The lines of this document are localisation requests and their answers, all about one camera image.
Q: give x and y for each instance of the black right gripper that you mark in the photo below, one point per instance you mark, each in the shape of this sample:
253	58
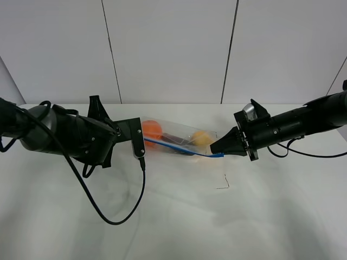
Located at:
257	134

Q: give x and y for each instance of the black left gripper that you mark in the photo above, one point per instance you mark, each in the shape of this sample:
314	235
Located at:
88	139

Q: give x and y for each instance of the clear zip bag blue seal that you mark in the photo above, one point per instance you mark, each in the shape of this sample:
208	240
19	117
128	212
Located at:
182	131

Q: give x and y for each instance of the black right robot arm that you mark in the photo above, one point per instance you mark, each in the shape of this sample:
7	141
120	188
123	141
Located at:
320	115

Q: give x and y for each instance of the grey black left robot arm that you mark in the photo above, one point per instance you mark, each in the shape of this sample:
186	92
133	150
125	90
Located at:
52	129

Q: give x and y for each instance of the yellow pear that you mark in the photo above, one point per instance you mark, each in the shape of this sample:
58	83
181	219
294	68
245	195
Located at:
201	138

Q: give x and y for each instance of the orange fruit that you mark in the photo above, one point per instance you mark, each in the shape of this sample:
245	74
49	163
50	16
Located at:
152	130

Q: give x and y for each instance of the purple eggplant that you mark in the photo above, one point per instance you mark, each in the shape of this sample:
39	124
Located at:
175	140

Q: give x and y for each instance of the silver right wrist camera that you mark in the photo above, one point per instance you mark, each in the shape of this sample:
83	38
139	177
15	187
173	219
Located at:
254	111

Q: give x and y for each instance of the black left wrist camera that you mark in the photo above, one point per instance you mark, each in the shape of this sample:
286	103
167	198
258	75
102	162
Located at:
131	130

